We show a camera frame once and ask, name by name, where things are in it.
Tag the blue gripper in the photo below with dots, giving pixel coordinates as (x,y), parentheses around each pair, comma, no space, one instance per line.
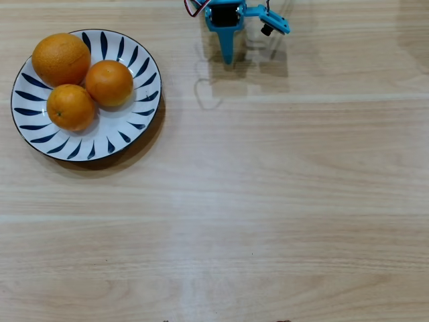
(221,16)

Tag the orange without stem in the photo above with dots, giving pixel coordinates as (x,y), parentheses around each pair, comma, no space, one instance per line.
(110,83)

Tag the large orange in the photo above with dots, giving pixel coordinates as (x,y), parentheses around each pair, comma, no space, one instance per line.
(61,59)

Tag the orange with green stem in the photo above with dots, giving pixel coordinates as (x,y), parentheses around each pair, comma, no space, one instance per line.
(70,107)

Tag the white plate blue stroke pattern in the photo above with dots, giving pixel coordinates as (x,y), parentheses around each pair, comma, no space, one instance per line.
(117,134)

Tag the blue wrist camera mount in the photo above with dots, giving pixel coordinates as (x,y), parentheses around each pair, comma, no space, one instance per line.
(275,21)

